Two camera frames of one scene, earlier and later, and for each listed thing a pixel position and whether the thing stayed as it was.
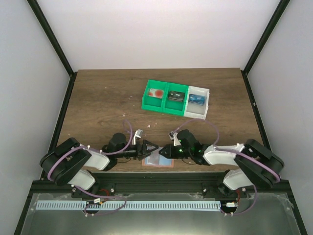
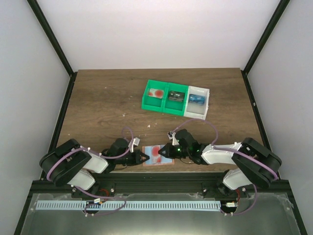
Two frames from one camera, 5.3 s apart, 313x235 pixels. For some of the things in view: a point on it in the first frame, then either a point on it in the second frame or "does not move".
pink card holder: x=155 y=159 does not move
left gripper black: x=141 y=150 → x=135 y=158
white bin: x=196 y=110 does not move
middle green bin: x=175 y=107 does not move
